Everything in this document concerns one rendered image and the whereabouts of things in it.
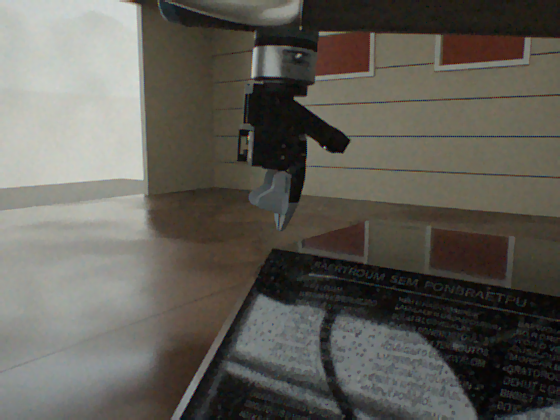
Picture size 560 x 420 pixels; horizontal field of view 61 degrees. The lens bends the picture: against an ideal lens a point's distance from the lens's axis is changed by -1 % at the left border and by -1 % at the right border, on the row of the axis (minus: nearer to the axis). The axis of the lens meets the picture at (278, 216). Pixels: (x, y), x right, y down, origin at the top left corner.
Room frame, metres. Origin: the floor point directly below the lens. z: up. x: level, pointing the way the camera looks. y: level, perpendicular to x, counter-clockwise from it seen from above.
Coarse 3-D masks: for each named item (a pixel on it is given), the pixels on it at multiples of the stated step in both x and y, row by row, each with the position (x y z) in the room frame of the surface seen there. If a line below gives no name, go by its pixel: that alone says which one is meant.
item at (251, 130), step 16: (256, 96) 0.68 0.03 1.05; (272, 96) 0.68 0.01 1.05; (288, 96) 0.69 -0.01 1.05; (304, 96) 0.71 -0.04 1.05; (256, 112) 0.68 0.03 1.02; (272, 112) 0.68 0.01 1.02; (288, 112) 0.68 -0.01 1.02; (240, 128) 0.70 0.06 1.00; (256, 128) 0.65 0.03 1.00; (272, 128) 0.68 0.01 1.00; (288, 128) 0.69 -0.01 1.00; (304, 128) 0.69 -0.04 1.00; (240, 144) 0.71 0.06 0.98; (256, 144) 0.66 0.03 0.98; (272, 144) 0.66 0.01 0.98; (288, 144) 0.67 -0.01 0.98; (304, 144) 0.68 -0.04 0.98; (240, 160) 0.71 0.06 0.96; (256, 160) 0.65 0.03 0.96; (272, 160) 0.66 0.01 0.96; (288, 160) 0.67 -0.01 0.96
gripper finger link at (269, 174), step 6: (270, 174) 0.71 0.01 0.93; (264, 180) 0.71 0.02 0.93; (270, 180) 0.71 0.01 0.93; (264, 186) 0.71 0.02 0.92; (270, 186) 0.71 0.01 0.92; (252, 192) 0.71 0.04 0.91; (258, 192) 0.71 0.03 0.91; (252, 198) 0.71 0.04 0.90; (276, 216) 0.71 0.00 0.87; (276, 222) 0.71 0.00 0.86
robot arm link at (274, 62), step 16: (256, 48) 0.68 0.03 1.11; (272, 48) 0.66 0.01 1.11; (288, 48) 0.65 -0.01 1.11; (256, 64) 0.67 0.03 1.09; (272, 64) 0.66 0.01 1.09; (288, 64) 0.65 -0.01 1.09; (304, 64) 0.66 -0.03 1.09; (256, 80) 0.70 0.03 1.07; (272, 80) 0.67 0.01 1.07; (288, 80) 0.66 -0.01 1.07; (304, 80) 0.66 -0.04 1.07
